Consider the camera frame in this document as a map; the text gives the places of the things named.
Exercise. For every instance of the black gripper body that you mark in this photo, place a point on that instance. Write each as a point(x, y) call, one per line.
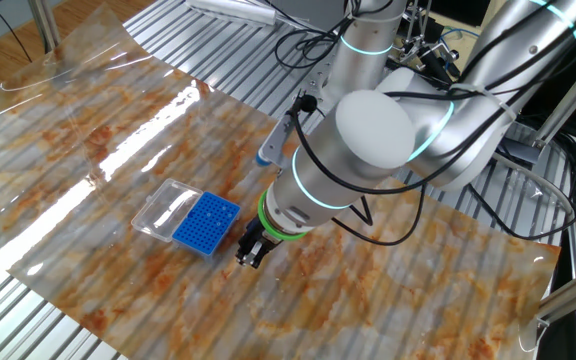
point(255, 234)

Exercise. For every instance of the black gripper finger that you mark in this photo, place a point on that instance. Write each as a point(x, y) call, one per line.
point(243, 252)
point(258, 256)

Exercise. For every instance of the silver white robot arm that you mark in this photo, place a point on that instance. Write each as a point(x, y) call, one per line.
point(368, 130)

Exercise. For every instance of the blue pipette tip holder box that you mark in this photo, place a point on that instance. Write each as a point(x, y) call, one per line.
point(203, 227)

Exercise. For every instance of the orange marble pattern mat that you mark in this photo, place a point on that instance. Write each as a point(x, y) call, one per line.
point(318, 300)

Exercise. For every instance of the metal articulated clamp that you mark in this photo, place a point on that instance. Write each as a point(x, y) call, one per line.
point(420, 50)

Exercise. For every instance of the grey hub box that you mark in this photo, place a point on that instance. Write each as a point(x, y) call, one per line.
point(520, 151)

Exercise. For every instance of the beige board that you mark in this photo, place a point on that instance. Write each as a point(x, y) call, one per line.
point(470, 42)

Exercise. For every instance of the black screen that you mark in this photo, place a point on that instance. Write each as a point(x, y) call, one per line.
point(468, 12)

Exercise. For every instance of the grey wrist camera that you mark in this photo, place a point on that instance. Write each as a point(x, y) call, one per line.
point(275, 142)

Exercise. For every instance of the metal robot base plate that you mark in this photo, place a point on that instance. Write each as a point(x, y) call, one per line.
point(320, 80)

